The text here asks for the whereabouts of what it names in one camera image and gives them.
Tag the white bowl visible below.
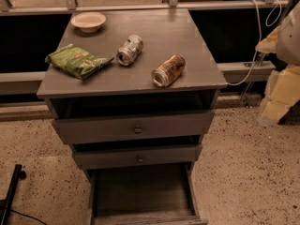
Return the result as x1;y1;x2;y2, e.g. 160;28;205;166
71;12;106;33

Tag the grey middle drawer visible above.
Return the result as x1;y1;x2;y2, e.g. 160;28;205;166
73;143;202;170

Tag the grey metal railing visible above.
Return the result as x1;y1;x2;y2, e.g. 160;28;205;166
0;0;300;96

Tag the black stand leg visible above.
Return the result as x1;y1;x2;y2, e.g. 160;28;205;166
0;164;26;225

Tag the grey wooden drawer cabinet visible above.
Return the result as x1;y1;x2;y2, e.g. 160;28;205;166
36;8;228;225

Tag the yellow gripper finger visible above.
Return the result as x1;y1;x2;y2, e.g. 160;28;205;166
259;65;300;125
255;27;279;53

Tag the grey open bottom drawer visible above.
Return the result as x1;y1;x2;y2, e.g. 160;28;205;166
87;163;208;225

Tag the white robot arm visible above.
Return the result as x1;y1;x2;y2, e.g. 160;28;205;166
256;2;300;126

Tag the black floor cable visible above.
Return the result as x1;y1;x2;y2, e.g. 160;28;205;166
0;207;49;225

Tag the grey top drawer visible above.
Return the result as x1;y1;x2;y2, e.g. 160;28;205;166
52;110;214;144

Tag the silver soda can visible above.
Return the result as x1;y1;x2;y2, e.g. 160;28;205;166
116;35;143;66

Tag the green chip bag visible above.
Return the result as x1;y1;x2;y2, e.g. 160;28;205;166
45;44;113;80

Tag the orange soda can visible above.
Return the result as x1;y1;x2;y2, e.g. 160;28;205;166
151;54;186;87

